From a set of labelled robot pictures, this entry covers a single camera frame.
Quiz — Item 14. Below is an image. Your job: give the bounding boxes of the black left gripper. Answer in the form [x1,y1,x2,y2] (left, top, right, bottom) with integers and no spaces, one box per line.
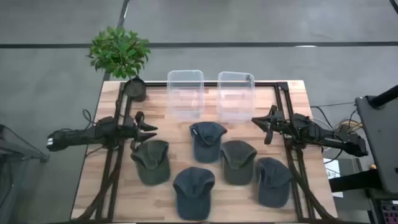
[123,111,159,153]

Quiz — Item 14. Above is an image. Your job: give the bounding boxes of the yellow cable bundle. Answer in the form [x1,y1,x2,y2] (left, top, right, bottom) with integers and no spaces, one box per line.
[337,121,363,133]

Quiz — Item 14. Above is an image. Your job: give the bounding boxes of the white paper sheet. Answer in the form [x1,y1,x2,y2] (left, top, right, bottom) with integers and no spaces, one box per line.
[322,157,345,198]

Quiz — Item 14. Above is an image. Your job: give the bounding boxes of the black flat bar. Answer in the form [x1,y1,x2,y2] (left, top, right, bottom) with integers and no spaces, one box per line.
[328,169,383,193]

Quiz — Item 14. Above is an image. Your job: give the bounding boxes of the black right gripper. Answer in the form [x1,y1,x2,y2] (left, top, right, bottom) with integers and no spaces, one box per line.
[251,105,293,146]

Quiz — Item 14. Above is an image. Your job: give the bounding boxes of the black plant pot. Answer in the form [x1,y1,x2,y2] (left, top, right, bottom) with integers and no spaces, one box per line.
[123,77,147,103]

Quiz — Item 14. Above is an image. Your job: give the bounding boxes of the grey metal stand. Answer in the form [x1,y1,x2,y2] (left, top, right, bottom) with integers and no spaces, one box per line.
[0,123,50,224]

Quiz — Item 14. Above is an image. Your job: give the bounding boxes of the olive green cap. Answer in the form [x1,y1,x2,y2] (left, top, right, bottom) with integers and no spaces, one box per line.
[220,139,258,186]
[130,139,172,187]

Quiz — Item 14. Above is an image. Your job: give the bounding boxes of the black round pole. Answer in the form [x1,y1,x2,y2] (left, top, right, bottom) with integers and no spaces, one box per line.
[369,84,398,109]

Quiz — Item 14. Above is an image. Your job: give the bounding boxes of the green leafy plant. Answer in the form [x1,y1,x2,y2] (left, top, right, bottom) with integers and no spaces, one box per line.
[86,26,152,80]

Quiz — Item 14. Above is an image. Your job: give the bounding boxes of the dark control panel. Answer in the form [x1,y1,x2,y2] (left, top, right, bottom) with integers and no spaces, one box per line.
[379,201,398,224]

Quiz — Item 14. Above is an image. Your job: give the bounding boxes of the grey desk top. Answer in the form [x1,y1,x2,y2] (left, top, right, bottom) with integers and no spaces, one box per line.
[354,95,398,195]

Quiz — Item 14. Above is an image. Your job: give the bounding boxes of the clear plastic bin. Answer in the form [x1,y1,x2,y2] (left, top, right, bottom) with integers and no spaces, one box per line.
[166,69,205,121]
[216,71,256,123]

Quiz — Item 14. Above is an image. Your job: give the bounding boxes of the blue denim cap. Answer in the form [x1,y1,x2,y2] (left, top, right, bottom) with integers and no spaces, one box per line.
[189,121,228,164]
[254,156,294,209]
[172,166,216,222]

